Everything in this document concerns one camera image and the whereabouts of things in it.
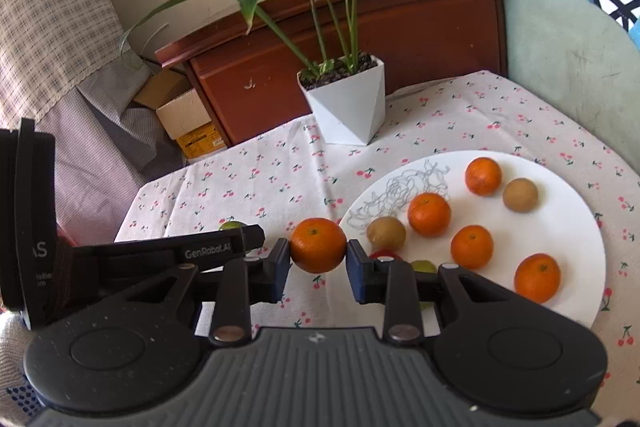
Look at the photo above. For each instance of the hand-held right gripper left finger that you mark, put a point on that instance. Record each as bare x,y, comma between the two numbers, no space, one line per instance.
277,272

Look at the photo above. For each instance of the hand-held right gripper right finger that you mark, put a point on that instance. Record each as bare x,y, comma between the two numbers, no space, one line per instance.
356,274

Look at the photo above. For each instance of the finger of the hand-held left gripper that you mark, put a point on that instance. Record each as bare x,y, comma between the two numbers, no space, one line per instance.
150,252

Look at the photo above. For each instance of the red cherry tomato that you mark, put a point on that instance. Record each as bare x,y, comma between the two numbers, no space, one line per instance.
384,253

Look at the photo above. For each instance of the orange tangerine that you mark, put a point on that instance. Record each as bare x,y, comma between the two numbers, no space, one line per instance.
537,278
483,176
318,245
429,214
472,247

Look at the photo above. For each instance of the green round fruit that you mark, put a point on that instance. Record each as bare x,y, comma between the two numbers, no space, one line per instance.
424,266
232,225

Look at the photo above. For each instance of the round brown fruit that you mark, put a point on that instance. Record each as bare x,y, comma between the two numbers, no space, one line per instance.
385,233
520,194

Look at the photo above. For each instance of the white plate with line drawing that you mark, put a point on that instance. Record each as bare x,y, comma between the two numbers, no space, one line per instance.
550,207

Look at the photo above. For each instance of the pink gingham cloth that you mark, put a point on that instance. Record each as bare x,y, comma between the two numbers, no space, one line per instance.
100,157

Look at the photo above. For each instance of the cherry printed tablecloth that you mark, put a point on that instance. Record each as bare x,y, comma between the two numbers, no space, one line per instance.
280,167

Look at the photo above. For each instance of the open cardboard box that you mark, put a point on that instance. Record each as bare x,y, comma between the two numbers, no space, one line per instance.
185,112

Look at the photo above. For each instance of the white faceted plant pot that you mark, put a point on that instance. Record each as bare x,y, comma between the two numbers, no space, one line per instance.
350,107

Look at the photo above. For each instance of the beige checked curtain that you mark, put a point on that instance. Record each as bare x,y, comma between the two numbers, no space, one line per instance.
45,7

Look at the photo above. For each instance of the dark wooden headboard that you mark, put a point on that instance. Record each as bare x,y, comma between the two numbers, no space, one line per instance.
425,22

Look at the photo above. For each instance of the pale green cushion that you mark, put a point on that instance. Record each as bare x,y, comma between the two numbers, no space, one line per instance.
570,57

